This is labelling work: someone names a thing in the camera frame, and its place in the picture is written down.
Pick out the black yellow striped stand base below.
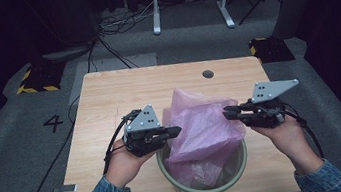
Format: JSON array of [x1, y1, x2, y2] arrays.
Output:
[[247, 32, 297, 66], [13, 58, 70, 97]]

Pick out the grey tape strip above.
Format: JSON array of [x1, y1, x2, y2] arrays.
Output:
[[51, 182, 80, 192]]

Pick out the person's left hand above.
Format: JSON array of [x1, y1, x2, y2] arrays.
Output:
[[99, 133, 162, 191]]

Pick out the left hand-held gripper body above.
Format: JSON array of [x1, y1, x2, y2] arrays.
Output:
[[118, 101, 171, 160]]

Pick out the right hand-held gripper black cable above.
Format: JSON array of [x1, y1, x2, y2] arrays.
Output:
[[280, 98, 326, 164]]

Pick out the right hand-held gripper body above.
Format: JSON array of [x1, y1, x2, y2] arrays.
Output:
[[237, 76, 307, 133]]

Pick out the person's right hand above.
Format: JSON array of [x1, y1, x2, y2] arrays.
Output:
[[250, 112, 317, 170]]

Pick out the long black floor cable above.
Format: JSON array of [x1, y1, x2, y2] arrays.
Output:
[[7, 94, 95, 192]]

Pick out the hand-held gripper black cable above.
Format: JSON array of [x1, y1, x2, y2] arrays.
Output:
[[94, 108, 151, 176], [280, 98, 326, 164]]

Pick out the left hand-held gripper black cable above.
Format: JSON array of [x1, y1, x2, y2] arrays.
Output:
[[94, 108, 151, 176]]

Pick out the bundle of floor cables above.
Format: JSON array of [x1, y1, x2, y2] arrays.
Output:
[[95, 0, 163, 38]]

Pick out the pink plastic bag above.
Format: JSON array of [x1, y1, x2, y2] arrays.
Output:
[[155, 79, 255, 192]]

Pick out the black folding tripod legs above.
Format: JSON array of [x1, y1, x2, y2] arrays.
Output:
[[234, 0, 287, 27]]

